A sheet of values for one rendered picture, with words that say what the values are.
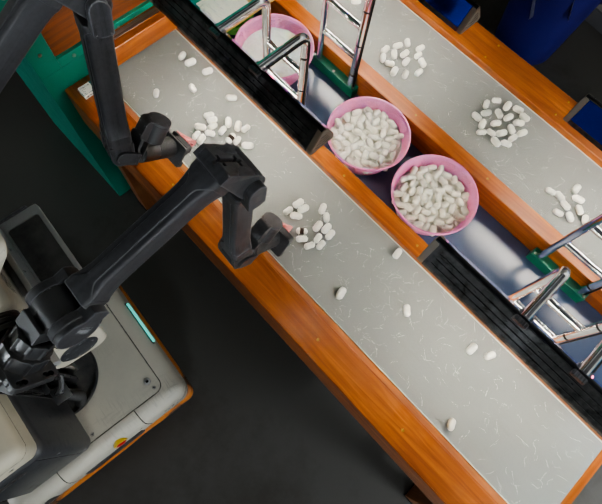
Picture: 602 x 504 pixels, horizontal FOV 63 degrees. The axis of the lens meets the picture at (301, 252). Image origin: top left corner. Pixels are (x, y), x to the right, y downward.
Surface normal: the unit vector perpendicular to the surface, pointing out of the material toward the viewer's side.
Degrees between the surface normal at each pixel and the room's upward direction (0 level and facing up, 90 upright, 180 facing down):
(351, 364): 0
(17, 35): 79
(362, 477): 0
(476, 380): 0
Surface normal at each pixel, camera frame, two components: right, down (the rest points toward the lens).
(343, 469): 0.06, -0.33
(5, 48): 0.51, 0.75
